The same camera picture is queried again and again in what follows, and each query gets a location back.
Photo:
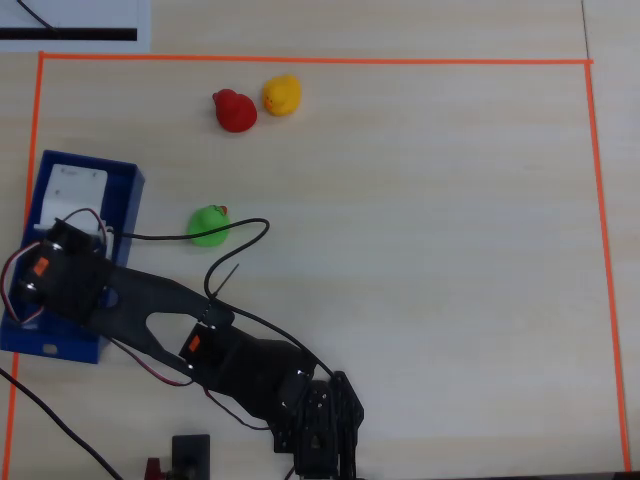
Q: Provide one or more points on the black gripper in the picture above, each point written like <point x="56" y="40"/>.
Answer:
<point x="61" y="231"/>

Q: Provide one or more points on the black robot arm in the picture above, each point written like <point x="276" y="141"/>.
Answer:
<point x="260" y="365"/>

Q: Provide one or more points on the blue plastic box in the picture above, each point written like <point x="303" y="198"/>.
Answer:
<point x="127" y="200"/>

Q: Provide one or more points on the green rubber duck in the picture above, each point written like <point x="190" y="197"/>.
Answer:
<point x="202" y="221"/>

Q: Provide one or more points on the red rubber duck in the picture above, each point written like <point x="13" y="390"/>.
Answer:
<point x="236" y="112"/>

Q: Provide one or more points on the yellow rubber duck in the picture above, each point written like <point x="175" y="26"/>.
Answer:
<point x="282" y="95"/>

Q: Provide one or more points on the orange tape strip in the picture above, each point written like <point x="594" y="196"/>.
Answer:
<point x="320" y="60"/>
<point x="607" y="270"/>
<point x="35" y="135"/>

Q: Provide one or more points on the red clamp knob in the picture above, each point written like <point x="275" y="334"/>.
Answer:
<point x="153" y="469"/>

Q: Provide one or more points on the paper with black bar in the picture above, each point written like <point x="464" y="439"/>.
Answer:
<point x="100" y="17"/>

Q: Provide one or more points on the black camera stand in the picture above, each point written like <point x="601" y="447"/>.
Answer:
<point x="190" y="452"/>

